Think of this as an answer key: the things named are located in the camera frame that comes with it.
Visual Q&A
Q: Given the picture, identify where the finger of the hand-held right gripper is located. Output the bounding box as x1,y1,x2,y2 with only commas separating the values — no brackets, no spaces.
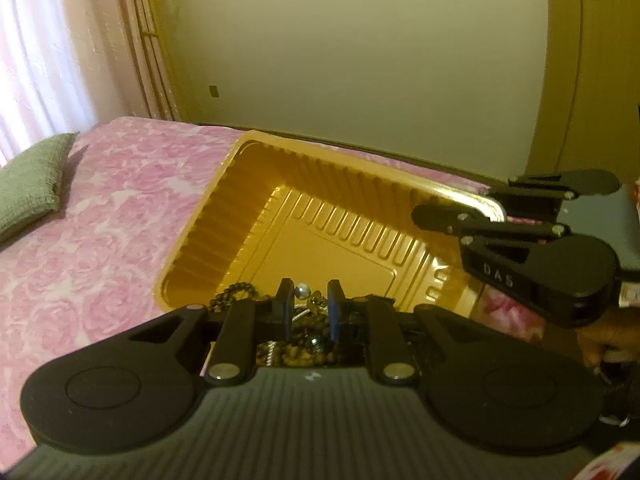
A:
411,204,571,261
487,171,576,222

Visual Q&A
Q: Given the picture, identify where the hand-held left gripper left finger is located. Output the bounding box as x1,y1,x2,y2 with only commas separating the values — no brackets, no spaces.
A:
127,277,296,386

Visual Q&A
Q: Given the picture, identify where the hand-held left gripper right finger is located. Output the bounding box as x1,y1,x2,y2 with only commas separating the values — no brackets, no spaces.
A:
326,279,483,387

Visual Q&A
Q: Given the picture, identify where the amber red bead bracelet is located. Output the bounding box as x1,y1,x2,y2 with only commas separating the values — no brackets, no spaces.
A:
277,347,341,368

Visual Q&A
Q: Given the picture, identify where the yellow plastic tray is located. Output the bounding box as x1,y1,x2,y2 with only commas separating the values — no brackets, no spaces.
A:
154,130,506,321

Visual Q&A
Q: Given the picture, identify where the person's right hand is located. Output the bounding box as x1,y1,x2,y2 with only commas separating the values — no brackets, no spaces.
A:
575,305,640,367

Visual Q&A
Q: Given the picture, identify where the yellow wooden door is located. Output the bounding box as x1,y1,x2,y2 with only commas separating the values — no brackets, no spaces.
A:
525,0,640,186

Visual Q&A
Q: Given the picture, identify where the red white patterned cloth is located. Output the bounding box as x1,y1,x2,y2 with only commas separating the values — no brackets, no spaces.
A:
572,447,640,480

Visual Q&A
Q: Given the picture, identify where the green checked pillow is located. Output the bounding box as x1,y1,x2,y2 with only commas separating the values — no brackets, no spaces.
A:
0,131,81,243

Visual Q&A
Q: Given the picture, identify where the yellow bamboo coat rack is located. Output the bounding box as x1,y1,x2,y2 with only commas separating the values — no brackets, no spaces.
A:
127,0,181,121

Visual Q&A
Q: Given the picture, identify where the white sheer curtain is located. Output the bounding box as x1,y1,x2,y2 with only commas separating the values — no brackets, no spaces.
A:
0,0,131,166

